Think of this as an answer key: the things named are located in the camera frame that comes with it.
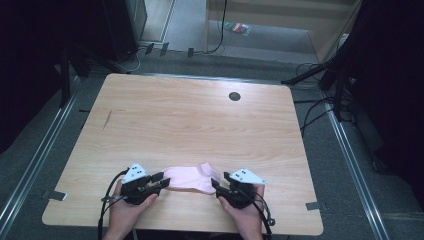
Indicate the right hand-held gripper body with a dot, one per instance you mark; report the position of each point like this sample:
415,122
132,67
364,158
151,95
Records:
241,191

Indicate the pink sock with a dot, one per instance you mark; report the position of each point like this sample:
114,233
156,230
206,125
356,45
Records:
191,178

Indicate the black tripod stand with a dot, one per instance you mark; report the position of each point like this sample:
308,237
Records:
338,86

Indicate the grey tape strip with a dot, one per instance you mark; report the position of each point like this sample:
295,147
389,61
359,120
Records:
313,206
55,195

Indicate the black cabinet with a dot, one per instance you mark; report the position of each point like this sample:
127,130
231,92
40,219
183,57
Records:
120,26

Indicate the metal floor rail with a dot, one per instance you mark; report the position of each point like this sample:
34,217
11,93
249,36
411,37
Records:
353,160
36,160

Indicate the black round table grommet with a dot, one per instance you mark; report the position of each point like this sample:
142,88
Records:
234,96

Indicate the person's left hand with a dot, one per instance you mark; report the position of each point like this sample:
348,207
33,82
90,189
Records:
125,213

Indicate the black power plug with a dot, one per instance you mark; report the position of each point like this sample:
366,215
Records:
190,52
164,48
149,48

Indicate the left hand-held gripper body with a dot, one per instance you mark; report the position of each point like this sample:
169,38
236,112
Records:
135,191

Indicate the person's right hand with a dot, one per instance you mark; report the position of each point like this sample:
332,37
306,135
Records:
245,216

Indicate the colourful packet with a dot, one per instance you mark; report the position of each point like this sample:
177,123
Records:
237,28

